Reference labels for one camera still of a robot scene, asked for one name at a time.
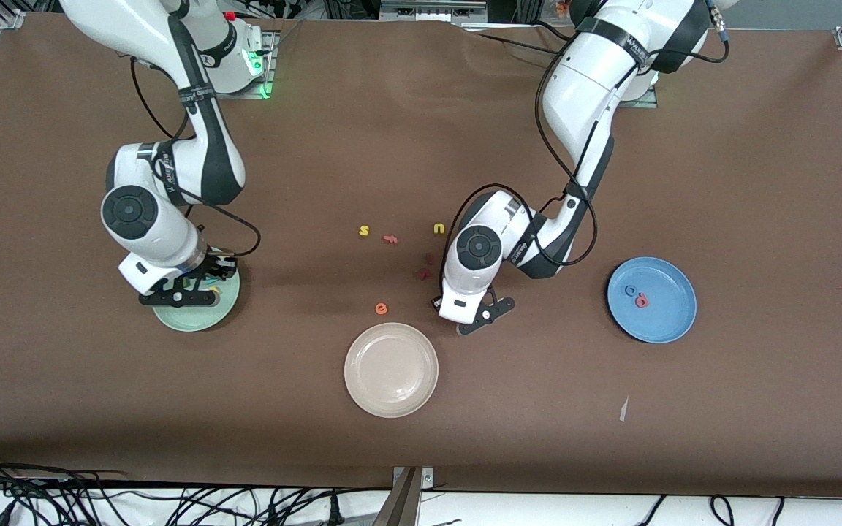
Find black cable tangle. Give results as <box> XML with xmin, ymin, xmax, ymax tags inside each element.
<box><xmin>0</xmin><ymin>453</ymin><xmax>392</xmax><ymax>526</ymax></box>

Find silver table edge bracket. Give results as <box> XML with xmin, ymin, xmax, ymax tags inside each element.
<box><xmin>392</xmin><ymin>466</ymin><xmax>435</xmax><ymax>490</ymax></box>

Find blue plate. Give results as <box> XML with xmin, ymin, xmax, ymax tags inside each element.
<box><xmin>607</xmin><ymin>256</ymin><xmax>698</xmax><ymax>344</ymax></box>

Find black table cable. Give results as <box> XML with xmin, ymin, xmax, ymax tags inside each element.
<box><xmin>531</xmin><ymin>20</ymin><xmax>577</xmax><ymax>41</ymax></box>
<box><xmin>465</xmin><ymin>31</ymin><xmax>562</xmax><ymax>58</ymax></box>

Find silver metal box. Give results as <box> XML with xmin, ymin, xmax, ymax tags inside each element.
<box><xmin>381</xmin><ymin>0</ymin><xmax>488</xmax><ymax>23</ymax></box>

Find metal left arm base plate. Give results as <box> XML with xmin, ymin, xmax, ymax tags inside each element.
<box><xmin>611</xmin><ymin>73</ymin><xmax>660</xmax><ymax>109</ymax></box>

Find green plate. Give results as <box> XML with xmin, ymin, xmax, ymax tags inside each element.
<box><xmin>152</xmin><ymin>264</ymin><xmax>241</xmax><ymax>333</ymax></box>

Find brown table cover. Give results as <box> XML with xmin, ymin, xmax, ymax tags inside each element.
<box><xmin>0</xmin><ymin>13</ymin><xmax>842</xmax><ymax>499</ymax></box>

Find grey metal strut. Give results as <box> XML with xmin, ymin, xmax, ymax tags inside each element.
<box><xmin>372</xmin><ymin>468</ymin><xmax>422</xmax><ymax>526</ymax></box>

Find beige plate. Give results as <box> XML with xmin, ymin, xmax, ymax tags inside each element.
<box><xmin>344</xmin><ymin>322</ymin><xmax>439</xmax><ymax>419</ymax></box>

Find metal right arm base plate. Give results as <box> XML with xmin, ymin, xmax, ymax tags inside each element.
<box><xmin>205</xmin><ymin>29</ymin><xmax>276</xmax><ymax>99</ymax></box>

